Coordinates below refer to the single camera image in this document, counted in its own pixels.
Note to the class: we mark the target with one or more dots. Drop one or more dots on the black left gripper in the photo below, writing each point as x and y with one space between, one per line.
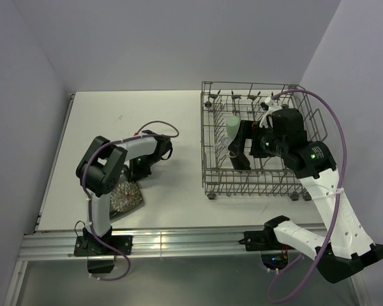
135 174

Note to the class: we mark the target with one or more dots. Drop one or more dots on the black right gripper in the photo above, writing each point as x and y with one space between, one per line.
246 131

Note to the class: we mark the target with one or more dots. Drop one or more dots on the dark brown mug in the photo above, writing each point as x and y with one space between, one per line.
239 162

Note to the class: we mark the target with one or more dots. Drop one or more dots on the clear drinking glass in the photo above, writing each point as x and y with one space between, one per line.
221 148

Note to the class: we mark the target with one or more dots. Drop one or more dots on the light green cup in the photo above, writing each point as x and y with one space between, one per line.
232 126

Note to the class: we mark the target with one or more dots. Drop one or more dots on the black square floral plate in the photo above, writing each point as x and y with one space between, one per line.
125 197

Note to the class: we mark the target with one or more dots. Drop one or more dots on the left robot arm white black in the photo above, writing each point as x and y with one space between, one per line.
99 172

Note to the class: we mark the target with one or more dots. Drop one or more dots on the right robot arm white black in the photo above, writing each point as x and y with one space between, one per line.
322 191

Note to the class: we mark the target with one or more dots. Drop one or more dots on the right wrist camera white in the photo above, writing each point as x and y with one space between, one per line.
269 106

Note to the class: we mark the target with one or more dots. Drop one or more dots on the grey wire dish rack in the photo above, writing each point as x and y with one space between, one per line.
268 176

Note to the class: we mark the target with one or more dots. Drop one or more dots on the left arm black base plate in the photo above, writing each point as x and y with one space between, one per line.
101 259

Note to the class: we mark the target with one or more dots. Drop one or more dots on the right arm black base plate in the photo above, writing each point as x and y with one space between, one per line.
274 255

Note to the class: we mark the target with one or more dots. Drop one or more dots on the aluminium rail frame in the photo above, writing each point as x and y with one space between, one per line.
178 219

